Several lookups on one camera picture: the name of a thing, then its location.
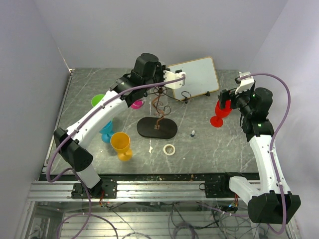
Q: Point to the red wine glass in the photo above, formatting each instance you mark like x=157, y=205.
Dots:
x=220, y=114

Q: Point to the blue wine glass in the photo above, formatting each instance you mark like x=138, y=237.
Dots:
x=107, y=132

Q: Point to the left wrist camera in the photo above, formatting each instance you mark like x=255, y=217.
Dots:
x=174, y=80

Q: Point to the orange wine glass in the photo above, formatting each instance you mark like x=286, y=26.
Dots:
x=120, y=142

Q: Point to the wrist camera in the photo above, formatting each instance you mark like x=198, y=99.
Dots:
x=245, y=81
x=174, y=80

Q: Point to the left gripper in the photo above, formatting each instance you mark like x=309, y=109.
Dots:
x=161, y=69

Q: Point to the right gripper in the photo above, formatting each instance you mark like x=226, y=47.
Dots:
x=225, y=94

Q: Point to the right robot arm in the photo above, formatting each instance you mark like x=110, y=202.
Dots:
x=273, y=202

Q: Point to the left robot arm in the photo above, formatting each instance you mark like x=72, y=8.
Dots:
x=71, y=143

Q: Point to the pink wine glass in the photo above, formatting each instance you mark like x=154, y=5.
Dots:
x=137, y=104

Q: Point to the small whiteboard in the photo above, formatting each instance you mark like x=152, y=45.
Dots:
x=201, y=78

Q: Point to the masking tape roll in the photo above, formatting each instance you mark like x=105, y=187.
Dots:
x=169, y=149

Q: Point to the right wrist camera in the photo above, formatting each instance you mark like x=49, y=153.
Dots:
x=245, y=81

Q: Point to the green wine glass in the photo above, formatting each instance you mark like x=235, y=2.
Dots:
x=96, y=99

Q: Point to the metal wine glass rack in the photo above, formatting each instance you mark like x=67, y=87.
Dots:
x=160, y=127

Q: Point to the aluminium frame rail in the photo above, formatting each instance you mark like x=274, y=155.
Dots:
x=127, y=191

